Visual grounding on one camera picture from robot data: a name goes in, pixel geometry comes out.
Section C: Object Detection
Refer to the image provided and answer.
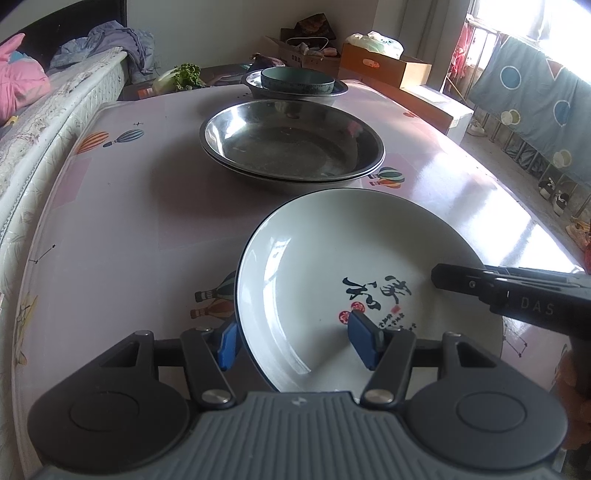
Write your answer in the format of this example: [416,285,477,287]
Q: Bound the brown labelled cardboard box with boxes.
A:
[338,42,433,89]

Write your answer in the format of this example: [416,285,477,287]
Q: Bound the person's right hand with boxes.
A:
[558,344,591,451]

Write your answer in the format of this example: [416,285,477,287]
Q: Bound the white plastic bag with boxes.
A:
[346,31,406,59]

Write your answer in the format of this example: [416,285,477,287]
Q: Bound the long brown cardboard box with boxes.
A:
[399,85,475,136]

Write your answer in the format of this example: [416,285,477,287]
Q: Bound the white calligraphy ceramic plate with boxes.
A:
[235,188,505,394]

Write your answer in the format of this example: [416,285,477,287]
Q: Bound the pink shoe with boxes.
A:
[566,220,591,251]

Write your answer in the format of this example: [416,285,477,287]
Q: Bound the green lettuce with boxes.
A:
[152,63,206,94]

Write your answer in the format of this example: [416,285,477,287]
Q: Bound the teal patterned ceramic bowl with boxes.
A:
[260,66,336,96]

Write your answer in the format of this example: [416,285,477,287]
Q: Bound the large steel plate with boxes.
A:
[199,101,386,182]
[201,145,386,188]

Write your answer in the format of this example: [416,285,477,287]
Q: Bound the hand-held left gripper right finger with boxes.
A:
[347,310,502,408]

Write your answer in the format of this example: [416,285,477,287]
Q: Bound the black headboard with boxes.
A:
[0,0,128,62]

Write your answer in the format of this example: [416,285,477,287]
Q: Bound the red hanging garment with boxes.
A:
[454,25,472,80]

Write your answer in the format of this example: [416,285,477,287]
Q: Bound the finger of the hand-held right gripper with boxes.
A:
[431,263,509,306]
[482,265,583,284]

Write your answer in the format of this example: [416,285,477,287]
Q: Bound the pink clothing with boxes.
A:
[0,33,51,123]

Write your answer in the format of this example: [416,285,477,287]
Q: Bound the grey crumpled clothes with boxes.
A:
[49,25,156,75]

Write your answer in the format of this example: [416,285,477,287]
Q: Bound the white quilted mattress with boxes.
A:
[0,48,129,289]

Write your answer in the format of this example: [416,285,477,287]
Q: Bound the small steel basin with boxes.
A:
[240,69,350,99]

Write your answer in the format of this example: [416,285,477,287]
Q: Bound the open cardboard box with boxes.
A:
[264,35,343,71]

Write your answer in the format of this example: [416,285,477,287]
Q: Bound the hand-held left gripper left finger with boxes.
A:
[99,318,241,411]

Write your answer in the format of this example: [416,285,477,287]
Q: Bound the purple cabbage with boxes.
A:
[252,54,288,70]

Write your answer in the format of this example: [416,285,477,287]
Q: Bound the blue printed blanket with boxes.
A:
[468,34,591,181]

